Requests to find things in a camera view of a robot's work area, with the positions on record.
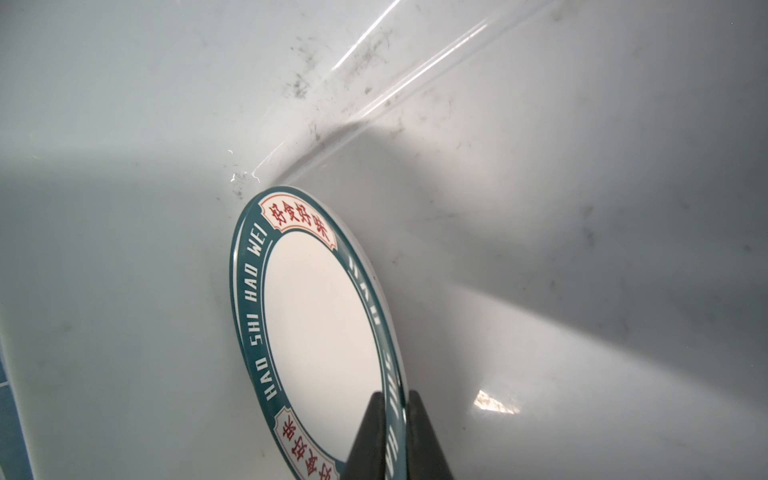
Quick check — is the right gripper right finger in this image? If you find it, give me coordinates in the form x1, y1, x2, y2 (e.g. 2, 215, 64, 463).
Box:
406, 390, 454, 480

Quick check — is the green rim plate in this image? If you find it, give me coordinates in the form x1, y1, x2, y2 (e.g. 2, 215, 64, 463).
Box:
229, 186, 407, 479

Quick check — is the white plastic bin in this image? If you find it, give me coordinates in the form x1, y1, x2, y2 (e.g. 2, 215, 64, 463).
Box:
1, 1, 767, 479

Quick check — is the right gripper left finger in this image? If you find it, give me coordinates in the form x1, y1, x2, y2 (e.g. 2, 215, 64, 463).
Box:
340, 392, 386, 480

